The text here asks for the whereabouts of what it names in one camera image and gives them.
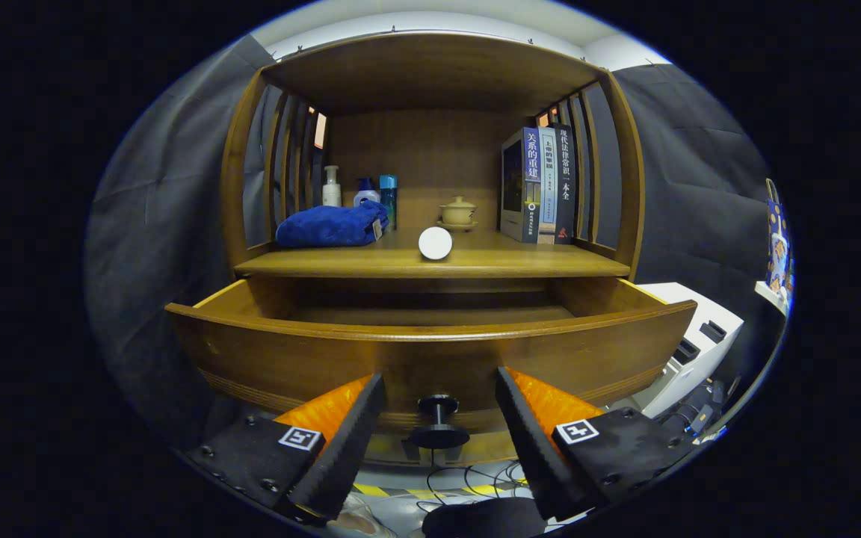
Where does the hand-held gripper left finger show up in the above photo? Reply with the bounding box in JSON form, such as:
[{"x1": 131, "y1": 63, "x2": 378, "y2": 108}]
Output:
[{"x1": 185, "y1": 372, "x2": 388, "y2": 528}]

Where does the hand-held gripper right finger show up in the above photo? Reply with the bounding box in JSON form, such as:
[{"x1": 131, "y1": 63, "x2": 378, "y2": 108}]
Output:
[{"x1": 494, "y1": 366, "x2": 700, "y2": 522}]

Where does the black drawer knob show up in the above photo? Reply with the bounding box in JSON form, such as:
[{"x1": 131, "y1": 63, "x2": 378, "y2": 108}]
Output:
[{"x1": 408, "y1": 394, "x2": 471, "y2": 451}]

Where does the wooden drawer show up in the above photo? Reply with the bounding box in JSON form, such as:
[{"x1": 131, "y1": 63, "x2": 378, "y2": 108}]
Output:
[{"x1": 165, "y1": 276, "x2": 698, "y2": 468}]

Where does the white green cleanser tube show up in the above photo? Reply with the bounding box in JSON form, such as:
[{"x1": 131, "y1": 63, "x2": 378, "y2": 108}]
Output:
[{"x1": 418, "y1": 226, "x2": 454, "y2": 262}]

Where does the wooden countertop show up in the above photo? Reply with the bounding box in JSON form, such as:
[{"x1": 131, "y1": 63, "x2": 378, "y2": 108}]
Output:
[{"x1": 233, "y1": 228, "x2": 632, "y2": 279}]

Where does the white drawer cabinet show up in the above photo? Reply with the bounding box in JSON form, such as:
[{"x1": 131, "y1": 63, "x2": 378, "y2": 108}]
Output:
[{"x1": 610, "y1": 282, "x2": 745, "y2": 419}]

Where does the wooden cabinet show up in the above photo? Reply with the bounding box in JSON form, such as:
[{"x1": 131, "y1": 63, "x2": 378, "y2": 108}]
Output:
[{"x1": 219, "y1": 31, "x2": 646, "y2": 468}]

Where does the blue folded towel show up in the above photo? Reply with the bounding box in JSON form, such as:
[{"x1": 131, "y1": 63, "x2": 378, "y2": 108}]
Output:
[{"x1": 275, "y1": 200, "x2": 390, "y2": 249}]

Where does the beige lidded teacup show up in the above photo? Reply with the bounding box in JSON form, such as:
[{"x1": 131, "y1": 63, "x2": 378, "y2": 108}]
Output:
[{"x1": 436, "y1": 196, "x2": 479, "y2": 231}]

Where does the teal bottle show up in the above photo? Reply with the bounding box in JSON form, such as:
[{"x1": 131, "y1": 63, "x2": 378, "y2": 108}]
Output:
[{"x1": 379, "y1": 174, "x2": 399, "y2": 230}]

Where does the blue spine book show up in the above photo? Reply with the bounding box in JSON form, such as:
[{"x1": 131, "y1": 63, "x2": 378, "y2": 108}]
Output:
[{"x1": 500, "y1": 127, "x2": 543, "y2": 244}]

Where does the pale grey spine book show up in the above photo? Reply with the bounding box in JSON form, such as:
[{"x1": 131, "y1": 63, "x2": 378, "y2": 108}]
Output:
[{"x1": 535, "y1": 127, "x2": 558, "y2": 244}]

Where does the black spine book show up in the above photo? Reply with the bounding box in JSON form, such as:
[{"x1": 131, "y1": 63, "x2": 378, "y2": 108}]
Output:
[{"x1": 552, "y1": 124, "x2": 577, "y2": 245}]

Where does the white side table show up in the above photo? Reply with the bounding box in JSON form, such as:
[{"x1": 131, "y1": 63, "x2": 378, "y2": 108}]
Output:
[{"x1": 754, "y1": 280, "x2": 790, "y2": 318}]

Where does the blue dotted gift bag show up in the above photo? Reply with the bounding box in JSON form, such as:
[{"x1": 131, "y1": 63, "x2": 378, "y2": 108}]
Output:
[{"x1": 765, "y1": 178, "x2": 791, "y2": 292}]

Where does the black floor cable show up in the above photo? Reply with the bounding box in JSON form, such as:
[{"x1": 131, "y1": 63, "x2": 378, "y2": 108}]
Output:
[{"x1": 423, "y1": 460, "x2": 528, "y2": 500}]

